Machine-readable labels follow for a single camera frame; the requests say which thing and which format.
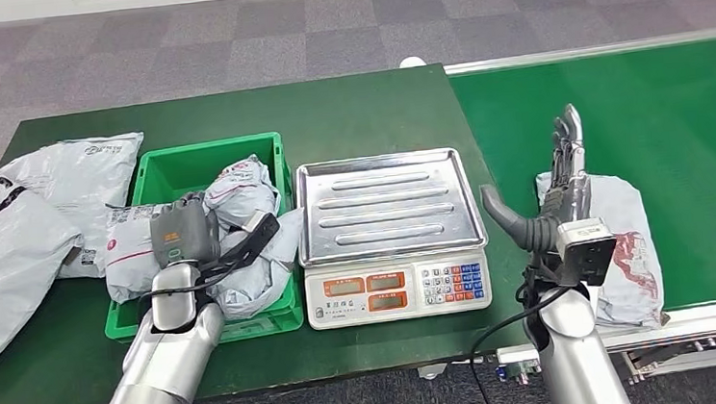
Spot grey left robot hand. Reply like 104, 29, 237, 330
146, 190, 224, 269

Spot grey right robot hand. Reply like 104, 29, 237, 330
473, 102, 596, 257

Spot grey parcel red print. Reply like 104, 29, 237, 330
202, 205, 315, 323
534, 163, 668, 339

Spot grey parcel QR codes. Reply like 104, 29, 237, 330
95, 152, 291, 306

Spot green plastic crate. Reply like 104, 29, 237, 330
89, 130, 307, 354

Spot grey mailer bag small label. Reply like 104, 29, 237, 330
0, 131, 156, 286

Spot white electronic scale steel tray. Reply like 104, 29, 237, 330
290, 144, 497, 332

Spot large grey bag black print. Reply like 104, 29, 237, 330
0, 164, 95, 393

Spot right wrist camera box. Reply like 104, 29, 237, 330
553, 215, 622, 290

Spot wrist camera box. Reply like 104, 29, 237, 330
553, 215, 622, 290
195, 207, 286, 286

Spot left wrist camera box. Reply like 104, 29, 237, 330
195, 207, 286, 286

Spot green conveyor belt aluminium frame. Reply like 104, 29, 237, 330
442, 25, 716, 392

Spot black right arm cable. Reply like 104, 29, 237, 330
462, 266, 579, 404

